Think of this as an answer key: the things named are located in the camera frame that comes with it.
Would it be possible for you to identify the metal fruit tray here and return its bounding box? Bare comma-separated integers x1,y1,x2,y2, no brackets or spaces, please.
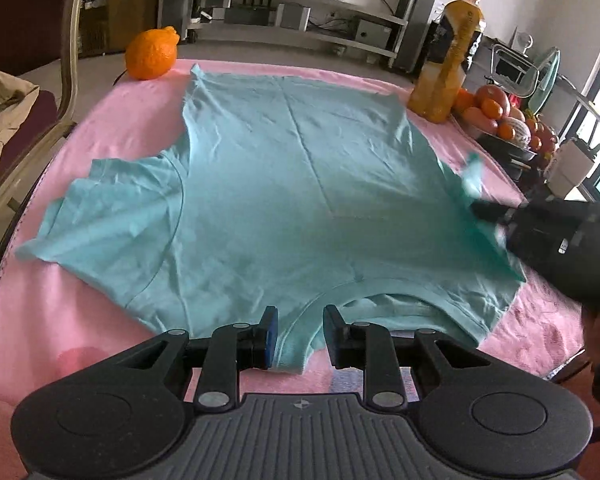
456,117,548,171

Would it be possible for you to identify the pink dog-print towel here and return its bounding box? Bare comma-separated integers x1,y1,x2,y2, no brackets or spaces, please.
0,60,592,479

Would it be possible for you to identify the brown wooden cabinet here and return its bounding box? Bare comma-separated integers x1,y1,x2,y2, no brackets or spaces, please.
79,0,159,58

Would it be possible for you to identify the red apple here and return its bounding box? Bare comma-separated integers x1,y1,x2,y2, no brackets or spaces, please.
475,84,510,116

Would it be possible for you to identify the silver tv stand shelf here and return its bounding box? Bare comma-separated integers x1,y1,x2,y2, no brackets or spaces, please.
187,0,407,62

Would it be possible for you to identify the white plant pot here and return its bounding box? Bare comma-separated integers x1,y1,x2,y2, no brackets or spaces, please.
544,136,600,198

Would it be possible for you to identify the lone orange mandarin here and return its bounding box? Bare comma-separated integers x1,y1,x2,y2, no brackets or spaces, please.
124,26,180,80

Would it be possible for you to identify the office chair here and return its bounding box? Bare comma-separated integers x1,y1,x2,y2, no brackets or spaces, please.
488,40,600,123

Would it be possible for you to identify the orange juice bottle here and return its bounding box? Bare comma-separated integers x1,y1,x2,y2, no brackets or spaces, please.
407,0,486,124

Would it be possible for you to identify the teal t-shirt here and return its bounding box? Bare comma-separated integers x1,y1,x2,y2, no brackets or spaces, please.
18,68,522,373

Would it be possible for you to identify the wooden framed chair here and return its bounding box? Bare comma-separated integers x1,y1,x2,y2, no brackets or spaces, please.
0,0,93,281

